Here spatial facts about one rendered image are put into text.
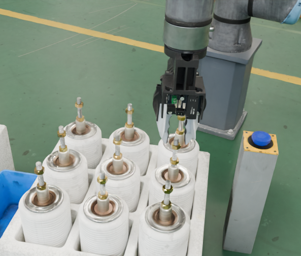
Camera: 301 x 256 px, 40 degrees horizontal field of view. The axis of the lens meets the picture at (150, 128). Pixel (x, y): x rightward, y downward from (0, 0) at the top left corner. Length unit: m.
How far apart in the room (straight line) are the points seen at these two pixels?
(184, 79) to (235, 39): 0.65
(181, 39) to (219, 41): 0.66
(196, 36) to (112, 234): 0.39
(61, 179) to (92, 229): 0.15
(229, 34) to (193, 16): 0.67
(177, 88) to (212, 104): 0.72
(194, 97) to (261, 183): 0.31
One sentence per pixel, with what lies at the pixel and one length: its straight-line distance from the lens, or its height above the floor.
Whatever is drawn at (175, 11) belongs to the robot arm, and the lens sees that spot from 0.64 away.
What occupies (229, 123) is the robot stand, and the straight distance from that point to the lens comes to 1.42.
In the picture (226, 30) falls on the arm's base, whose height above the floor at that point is 0.36.
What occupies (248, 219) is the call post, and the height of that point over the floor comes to 0.12.
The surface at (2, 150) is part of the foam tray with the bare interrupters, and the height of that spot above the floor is 0.13.
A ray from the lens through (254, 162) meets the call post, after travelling 0.89.
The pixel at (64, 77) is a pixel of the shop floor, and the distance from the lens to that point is 1.78.
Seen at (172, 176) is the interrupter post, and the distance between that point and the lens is 0.85.
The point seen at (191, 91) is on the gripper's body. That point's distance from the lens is 0.68.
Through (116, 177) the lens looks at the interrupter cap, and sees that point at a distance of 0.86.
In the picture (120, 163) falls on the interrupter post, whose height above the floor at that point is 0.27.
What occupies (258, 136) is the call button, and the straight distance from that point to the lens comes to 0.88.
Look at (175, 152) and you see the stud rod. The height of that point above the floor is 0.32.
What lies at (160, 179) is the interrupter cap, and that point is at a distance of 0.85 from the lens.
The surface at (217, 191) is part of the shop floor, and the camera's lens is 1.22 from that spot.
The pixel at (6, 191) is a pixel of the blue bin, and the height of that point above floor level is 0.05.
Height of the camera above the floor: 0.82
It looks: 35 degrees down
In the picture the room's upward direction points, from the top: 3 degrees clockwise
